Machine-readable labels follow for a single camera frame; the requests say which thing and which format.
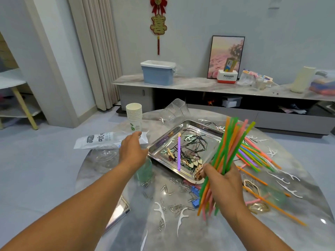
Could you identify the person's right hand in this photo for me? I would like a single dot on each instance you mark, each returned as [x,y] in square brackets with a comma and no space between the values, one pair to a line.
[226,188]

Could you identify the colourful small packet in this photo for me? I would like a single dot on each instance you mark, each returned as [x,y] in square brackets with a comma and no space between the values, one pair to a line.
[268,79]

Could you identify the person's left hand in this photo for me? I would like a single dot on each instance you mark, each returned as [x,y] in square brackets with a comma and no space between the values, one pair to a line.
[133,153]

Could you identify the beige curtain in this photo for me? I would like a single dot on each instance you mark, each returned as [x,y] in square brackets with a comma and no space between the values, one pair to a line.
[97,49]

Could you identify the white and red small box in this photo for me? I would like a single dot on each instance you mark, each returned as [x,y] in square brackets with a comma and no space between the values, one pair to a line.
[227,77]

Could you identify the metal tray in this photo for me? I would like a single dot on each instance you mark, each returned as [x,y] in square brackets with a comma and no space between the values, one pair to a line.
[162,151]

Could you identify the clear bag of snacks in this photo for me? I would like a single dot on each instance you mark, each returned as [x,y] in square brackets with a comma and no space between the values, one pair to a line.
[247,78]

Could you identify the person's left forearm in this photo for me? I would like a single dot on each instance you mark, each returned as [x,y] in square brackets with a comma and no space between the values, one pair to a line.
[68,214]

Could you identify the white box in cabinet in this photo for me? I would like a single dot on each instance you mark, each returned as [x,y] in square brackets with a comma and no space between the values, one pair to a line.
[232,101]

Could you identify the small colourful box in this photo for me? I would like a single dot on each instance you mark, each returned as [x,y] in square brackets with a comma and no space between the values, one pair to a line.
[230,64]

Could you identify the translucent green plastic cup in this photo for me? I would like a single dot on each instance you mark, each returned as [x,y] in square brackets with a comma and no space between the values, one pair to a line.
[145,174]

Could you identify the pile of colourful straws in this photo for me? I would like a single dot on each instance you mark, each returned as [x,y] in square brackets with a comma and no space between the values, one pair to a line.
[230,138]

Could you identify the framed pink picture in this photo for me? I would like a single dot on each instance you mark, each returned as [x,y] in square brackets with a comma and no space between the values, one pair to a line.
[222,49]

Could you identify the person's right forearm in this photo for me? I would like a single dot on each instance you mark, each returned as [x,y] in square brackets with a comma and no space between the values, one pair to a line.
[256,232]

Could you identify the group of white paper cups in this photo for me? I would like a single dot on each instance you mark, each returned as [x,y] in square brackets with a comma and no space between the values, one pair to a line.
[134,116]

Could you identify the clear storage box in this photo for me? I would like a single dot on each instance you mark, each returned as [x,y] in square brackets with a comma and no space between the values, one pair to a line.
[324,83]

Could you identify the clear ribbed organizer box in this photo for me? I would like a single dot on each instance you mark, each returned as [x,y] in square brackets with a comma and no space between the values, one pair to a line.
[177,109]

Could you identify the grey cabinet with marble top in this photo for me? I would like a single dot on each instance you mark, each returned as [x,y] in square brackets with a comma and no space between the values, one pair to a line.
[199,82]

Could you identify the red gold wall hanging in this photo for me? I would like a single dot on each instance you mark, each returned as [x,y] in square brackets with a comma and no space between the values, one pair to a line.
[158,23]

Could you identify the clear round plastic bowl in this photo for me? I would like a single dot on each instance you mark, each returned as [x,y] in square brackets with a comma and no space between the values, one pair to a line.
[104,160]

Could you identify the white wall switch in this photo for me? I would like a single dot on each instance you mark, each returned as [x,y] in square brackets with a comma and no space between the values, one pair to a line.
[275,2]

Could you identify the colourful matchbox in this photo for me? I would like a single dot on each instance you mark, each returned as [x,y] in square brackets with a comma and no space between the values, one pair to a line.
[119,211]

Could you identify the clear printed plastic bag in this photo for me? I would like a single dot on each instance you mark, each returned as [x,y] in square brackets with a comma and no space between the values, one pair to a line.
[102,139]

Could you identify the pile of floss picks and clips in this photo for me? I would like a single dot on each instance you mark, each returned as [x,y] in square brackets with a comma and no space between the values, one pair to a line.
[191,149]

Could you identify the cream paper roll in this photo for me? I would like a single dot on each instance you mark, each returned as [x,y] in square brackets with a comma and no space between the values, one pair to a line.
[302,80]

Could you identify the loose papers in cabinet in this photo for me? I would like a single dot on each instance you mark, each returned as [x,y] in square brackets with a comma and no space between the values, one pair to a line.
[293,109]

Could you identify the white floss pick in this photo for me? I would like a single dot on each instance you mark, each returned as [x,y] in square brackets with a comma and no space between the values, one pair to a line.
[160,214]
[289,189]
[162,120]
[182,219]
[278,177]

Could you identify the blue storage box white lid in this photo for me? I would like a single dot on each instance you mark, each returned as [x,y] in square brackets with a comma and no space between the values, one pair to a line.
[158,74]

